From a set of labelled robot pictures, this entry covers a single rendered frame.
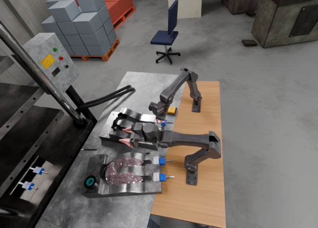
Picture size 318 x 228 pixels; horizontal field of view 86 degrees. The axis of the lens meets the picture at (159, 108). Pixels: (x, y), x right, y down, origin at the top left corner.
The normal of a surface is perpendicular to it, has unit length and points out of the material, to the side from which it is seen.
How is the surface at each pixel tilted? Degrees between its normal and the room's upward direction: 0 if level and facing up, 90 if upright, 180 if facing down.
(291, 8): 90
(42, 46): 90
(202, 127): 0
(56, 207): 0
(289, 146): 0
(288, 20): 90
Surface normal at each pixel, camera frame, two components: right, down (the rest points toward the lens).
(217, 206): -0.15, -0.63
